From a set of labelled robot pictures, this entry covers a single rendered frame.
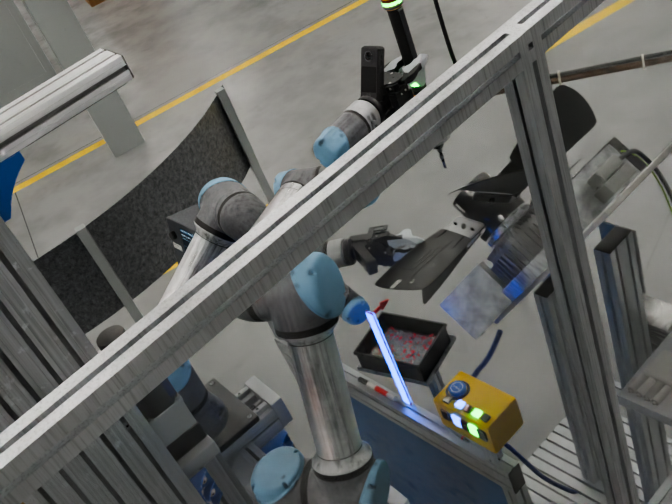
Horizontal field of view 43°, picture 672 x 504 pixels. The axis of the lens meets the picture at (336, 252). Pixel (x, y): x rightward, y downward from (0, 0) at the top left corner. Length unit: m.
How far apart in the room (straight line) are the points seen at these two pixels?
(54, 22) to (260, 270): 5.19
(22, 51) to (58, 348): 6.31
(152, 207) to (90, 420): 2.88
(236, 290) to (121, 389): 0.14
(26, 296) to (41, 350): 0.10
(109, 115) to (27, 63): 1.74
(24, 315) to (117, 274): 2.15
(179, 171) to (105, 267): 0.53
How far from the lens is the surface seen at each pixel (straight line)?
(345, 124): 1.75
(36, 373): 1.53
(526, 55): 1.02
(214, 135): 3.92
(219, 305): 0.81
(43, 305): 1.48
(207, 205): 2.09
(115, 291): 3.59
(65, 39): 5.98
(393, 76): 1.87
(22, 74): 7.78
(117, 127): 6.20
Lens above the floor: 2.49
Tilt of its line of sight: 35 degrees down
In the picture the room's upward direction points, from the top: 24 degrees counter-clockwise
